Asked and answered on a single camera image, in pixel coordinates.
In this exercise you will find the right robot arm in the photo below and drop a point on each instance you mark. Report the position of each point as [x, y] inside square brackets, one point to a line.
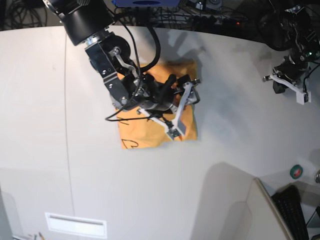
[129, 84]

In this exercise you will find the blue box at top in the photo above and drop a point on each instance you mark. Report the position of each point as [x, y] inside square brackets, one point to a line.
[146, 3]

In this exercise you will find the black keyboard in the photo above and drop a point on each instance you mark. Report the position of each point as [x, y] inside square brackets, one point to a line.
[288, 203]

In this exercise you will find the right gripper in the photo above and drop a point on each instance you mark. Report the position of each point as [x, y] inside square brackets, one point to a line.
[157, 96]

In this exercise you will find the green tape roll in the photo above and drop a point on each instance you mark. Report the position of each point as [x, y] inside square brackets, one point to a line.
[296, 172]

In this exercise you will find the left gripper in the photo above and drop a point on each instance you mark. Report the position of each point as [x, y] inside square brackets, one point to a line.
[289, 70]

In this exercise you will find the white label on table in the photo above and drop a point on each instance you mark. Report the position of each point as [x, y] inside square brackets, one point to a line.
[78, 226]

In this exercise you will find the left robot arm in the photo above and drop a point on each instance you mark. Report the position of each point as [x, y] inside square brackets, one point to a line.
[303, 42]

